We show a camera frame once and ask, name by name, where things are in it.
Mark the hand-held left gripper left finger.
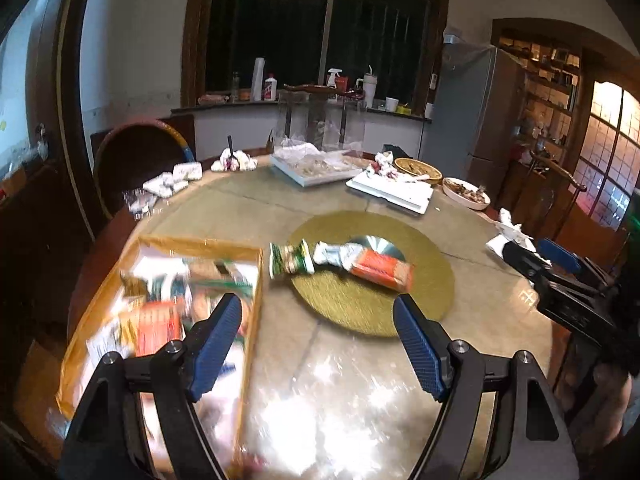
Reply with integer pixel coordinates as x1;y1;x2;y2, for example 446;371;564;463
60;292;244;480

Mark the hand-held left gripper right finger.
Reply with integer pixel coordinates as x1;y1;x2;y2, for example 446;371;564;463
392;293;581;480

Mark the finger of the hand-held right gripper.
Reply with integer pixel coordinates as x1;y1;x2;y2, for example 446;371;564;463
537;238;583;275
501;241;553;286

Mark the large orange cracker packet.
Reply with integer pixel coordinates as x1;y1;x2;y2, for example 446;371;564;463
134;301;187;357

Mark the green-white round cracker packet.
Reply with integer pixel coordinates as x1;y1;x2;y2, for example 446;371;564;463
192;258;257;301

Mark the orange silver-ended cracker packet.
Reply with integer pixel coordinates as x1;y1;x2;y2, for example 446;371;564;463
312;241;417;294

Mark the green snack packet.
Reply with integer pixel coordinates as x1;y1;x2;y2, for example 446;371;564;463
268;240;317;280

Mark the gold cardboard box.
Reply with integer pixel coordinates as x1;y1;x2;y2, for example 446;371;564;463
57;234;264;471

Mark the person's right forearm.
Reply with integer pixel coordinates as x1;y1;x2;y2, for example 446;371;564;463
575;360;634;461

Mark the white paper napkin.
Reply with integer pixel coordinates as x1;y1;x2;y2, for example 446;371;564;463
485;207;539;257

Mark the wooden armchair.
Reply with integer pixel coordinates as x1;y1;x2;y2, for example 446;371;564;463
514;150;589;242

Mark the gold round placemat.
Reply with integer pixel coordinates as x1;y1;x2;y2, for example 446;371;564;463
289;211;456;338

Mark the white bowl of food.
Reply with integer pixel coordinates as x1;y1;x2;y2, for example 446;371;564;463
441;176;494;211

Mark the glass panel door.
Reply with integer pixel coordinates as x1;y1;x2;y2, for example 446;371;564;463
570;80;640;233

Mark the silver round disc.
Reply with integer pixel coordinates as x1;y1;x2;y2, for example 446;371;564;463
350;234;404;262

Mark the yellow bowl of food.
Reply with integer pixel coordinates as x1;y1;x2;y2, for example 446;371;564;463
393;157;444;184

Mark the white flat foam tray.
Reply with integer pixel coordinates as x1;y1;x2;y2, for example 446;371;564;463
346;170;435;215

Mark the grey refrigerator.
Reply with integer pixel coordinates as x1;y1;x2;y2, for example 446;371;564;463
420;42;527;202

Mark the clear plastic wrapper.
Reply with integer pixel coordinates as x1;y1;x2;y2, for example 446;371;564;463
122;187;162;219

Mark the crumpled white tissue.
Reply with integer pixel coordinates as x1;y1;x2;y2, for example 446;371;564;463
142;172;189;196
172;161;204;181

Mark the crumpled stained tissue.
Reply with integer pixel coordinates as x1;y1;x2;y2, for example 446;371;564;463
365;151;401;181

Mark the wooden display shelf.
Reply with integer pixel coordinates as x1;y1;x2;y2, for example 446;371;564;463
491;19;597;171

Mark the tissue with black utensil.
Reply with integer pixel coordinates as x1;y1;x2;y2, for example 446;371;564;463
211;135;259;174

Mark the round brown chair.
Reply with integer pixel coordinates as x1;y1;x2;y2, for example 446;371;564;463
92;117;197;222

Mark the white tray with food scraps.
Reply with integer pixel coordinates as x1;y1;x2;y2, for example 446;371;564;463
270;149;369;189

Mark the white tumbler with straw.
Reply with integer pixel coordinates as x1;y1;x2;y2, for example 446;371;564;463
363;65;377;109

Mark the window counter ledge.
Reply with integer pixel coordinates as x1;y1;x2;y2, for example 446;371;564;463
171;101;432;124

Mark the clear plastic cover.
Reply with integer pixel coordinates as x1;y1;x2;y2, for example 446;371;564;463
276;89;368;154

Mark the stack of white cups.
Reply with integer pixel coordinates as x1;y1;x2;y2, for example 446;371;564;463
250;57;266;102

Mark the wooden tray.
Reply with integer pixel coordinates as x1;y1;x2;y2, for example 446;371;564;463
283;83;337;97

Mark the dark window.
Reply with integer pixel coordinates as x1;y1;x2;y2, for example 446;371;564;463
181;0;451;109

